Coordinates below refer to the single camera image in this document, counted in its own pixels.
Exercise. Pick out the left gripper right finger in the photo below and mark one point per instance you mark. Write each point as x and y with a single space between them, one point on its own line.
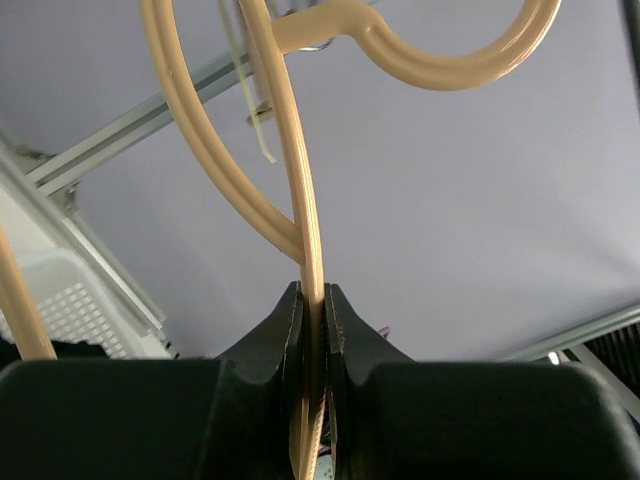
397 418

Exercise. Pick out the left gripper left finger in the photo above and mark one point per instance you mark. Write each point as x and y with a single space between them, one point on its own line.
200 418

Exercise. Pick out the beige plastic hanger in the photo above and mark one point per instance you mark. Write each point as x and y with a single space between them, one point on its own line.
298 235

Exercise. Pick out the cream plastic hanger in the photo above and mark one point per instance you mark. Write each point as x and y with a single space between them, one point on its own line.
244 69

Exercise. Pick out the white plastic basket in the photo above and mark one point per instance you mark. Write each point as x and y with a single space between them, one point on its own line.
74 306

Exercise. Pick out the right aluminium frame post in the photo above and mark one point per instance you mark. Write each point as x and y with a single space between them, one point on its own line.
32 222

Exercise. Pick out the aluminium hanging rail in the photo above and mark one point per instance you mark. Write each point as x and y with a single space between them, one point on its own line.
144 120

